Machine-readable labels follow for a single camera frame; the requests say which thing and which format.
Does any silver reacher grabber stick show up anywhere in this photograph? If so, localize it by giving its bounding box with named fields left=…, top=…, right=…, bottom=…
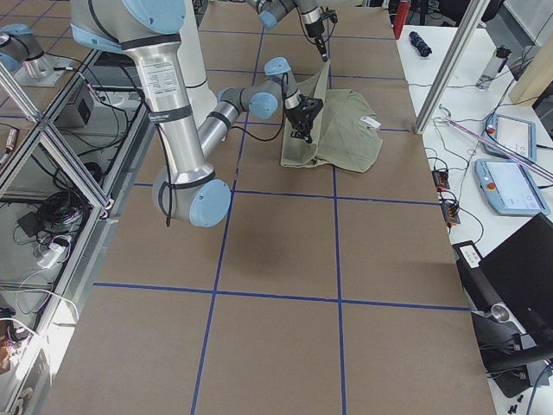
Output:
left=438, top=104, right=553, bottom=182

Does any near blue teach pendant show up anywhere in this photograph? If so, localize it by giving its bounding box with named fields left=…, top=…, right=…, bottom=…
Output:
left=474, top=158, right=551, bottom=217

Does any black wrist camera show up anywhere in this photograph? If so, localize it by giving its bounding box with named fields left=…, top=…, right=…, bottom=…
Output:
left=321, top=8, right=338, bottom=24

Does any olive green long-sleeve shirt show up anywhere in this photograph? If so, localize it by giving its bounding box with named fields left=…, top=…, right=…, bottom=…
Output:
left=280, top=62, right=383, bottom=173

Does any aluminium frame post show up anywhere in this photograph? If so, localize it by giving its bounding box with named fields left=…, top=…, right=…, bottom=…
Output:
left=414, top=0, right=490, bottom=135

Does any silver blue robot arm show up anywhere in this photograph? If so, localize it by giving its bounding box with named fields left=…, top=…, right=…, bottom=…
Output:
left=246, top=0, right=338, bottom=62
left=70, top=1, right=323, bottom=227

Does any white power adapter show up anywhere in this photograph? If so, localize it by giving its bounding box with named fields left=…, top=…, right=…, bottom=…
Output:
left=37, top=242, right=68, bottom=269

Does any blue teach pendant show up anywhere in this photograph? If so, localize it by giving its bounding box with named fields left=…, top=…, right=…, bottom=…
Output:
left=484, top=113, right=537, bottom=162
left=474, top=158, right=551, bottom=217

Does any folded dark blue umbrella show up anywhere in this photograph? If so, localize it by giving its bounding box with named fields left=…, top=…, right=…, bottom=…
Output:
left=409, top=31, right=432, bottom=58

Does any white Miniso hang tag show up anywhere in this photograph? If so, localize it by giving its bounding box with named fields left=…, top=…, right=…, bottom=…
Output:
left=360, top=116, right=381, bottom=130

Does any clear water bottle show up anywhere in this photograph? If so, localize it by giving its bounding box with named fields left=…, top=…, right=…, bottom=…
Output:
left=475, top=44, right=512, bottom=90

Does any far blue teach pendant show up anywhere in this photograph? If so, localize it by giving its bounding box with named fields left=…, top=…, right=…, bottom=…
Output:
left=484, top=113, right=537, bottom=162

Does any red cylinder tube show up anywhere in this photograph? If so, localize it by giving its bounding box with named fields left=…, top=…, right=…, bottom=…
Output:
left=392, top=0, right=410, bottom=40

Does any orange black electronics module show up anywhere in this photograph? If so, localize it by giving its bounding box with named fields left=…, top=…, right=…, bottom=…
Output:
left=431, top=169, right=450, bottom=192

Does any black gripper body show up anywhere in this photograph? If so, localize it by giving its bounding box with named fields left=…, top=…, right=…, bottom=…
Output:
left=285, top=97, right=323, bottom=135
left=304, top=22, right=325, bottom=48

